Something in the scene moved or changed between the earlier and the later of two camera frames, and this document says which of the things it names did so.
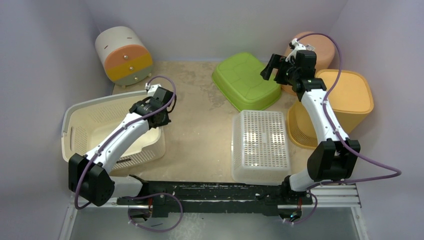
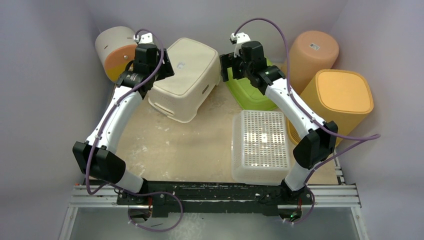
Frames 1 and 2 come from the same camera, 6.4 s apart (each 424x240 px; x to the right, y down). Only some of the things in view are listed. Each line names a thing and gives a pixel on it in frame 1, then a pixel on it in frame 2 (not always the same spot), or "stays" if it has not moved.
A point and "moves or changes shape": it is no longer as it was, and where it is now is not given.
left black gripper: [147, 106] to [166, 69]
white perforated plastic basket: [259, 152] stays
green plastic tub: [239, 76] moves or changes shape
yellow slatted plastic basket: [350, 100] stays
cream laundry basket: [83, 124] to [196, 66]
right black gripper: [278, 67] to [226, 67]
